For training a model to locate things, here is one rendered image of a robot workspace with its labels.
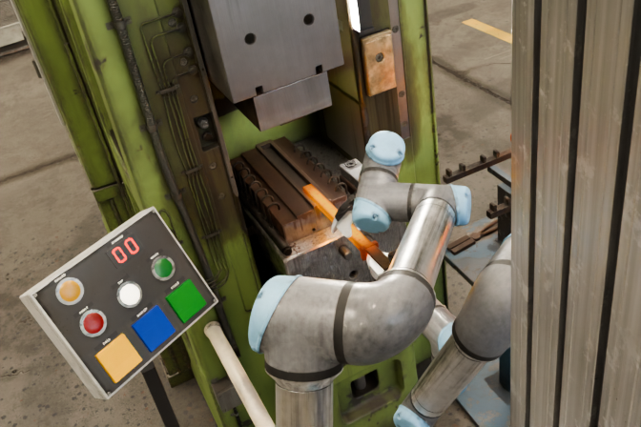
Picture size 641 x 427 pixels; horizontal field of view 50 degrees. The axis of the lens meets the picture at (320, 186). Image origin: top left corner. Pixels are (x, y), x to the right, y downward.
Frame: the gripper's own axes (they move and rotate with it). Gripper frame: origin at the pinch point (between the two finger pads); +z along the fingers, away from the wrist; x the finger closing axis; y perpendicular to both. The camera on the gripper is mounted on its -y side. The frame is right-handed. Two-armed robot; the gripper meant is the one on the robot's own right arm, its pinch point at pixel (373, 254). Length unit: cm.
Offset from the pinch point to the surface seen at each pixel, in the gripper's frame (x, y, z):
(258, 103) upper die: -11.3, -34.4, 27.3
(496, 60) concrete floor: 223, 99, 234
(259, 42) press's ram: -8, -49, 27
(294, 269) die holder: -13.7, 12.8, 21.8
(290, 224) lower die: -10.1, 2.9, 27.7
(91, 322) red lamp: -64, -9, 8
